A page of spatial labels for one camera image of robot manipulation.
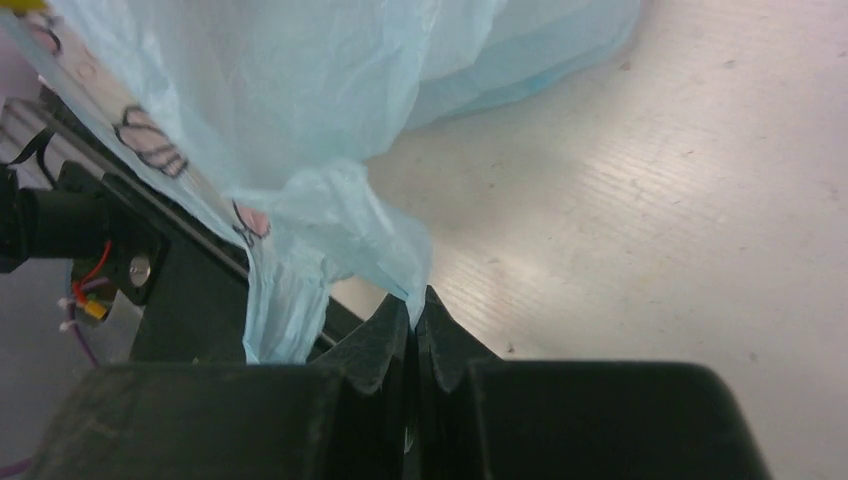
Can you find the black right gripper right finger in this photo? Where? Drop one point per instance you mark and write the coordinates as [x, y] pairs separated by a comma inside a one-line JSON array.
[[484, 417]]

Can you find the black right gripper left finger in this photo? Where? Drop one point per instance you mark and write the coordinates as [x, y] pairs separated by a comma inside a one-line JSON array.
[[337, 417]]

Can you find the light blue printed plastic bag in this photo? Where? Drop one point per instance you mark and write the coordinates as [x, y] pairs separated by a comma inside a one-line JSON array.
[[257, 117]]

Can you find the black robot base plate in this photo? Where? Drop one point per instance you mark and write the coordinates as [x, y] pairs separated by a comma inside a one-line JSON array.
[[191, 285]]

